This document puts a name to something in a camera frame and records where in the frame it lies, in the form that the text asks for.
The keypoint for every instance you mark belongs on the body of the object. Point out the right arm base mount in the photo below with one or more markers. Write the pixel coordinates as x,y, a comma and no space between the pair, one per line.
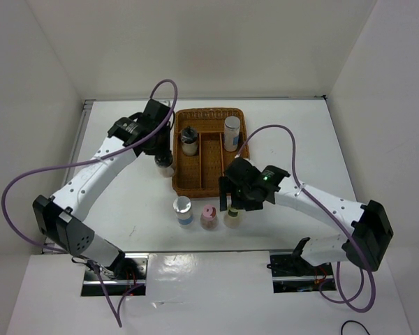
292,276

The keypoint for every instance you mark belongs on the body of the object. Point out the black-capped white spice bottle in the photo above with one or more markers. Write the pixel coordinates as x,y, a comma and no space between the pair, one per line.
189,138

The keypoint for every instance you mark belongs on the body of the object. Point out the pink-capped spice bottle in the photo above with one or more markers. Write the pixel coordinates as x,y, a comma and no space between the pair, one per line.
208,218

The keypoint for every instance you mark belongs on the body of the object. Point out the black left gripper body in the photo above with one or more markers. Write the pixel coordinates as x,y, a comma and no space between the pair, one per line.
162,146

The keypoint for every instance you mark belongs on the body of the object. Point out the silver-capped white spice bottle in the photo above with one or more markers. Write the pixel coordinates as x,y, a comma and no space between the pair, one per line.
231,133

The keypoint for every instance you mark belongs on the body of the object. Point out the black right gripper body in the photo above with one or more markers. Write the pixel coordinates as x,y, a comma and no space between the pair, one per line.
241,199

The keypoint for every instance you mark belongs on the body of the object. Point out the yellow-capped spice bottle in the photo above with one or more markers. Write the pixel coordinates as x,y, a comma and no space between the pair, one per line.
232,218

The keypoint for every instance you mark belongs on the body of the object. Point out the brown wicker divided tray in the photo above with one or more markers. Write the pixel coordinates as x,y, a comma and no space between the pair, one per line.
198,176

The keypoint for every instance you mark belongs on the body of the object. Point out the silver-capped blue-label bottle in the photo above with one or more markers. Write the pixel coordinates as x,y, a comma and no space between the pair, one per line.
183,210

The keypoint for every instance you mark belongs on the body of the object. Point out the aluminium table edge rail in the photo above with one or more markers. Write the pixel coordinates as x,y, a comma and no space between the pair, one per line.
73,157

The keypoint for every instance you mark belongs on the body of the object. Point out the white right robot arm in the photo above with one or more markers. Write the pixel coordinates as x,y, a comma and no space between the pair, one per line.
364,229

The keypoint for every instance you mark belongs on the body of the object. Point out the black-capped brown spice bottle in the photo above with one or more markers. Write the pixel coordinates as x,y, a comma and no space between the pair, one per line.
165,164

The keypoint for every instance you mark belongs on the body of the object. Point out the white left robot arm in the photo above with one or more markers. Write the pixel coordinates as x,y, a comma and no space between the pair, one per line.
61,216

